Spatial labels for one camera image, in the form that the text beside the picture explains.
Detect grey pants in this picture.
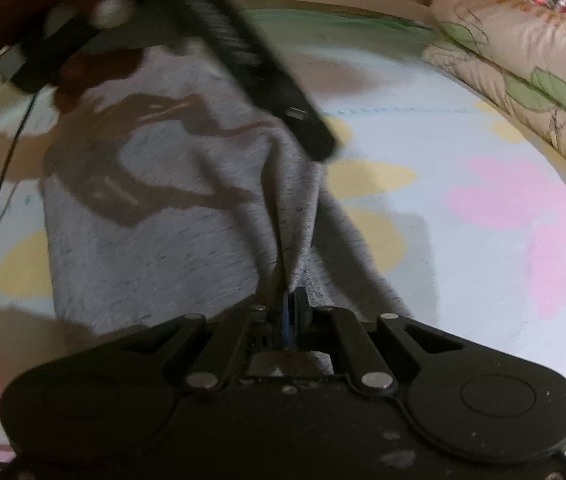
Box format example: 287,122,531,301
38,45,416,378

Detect black cable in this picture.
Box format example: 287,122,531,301
0,87,39,223

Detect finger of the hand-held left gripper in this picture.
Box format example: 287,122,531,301
262,66,341,162

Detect green leaf pillow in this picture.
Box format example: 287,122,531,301
423,44,566,191

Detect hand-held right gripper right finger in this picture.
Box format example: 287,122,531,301
291,286,464,395

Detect floral bed sheet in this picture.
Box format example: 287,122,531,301
0,0,566,461

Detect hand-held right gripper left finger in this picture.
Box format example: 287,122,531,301
112,292,293,390

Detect yellow patterned pillow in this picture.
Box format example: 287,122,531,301
430,0,566,136

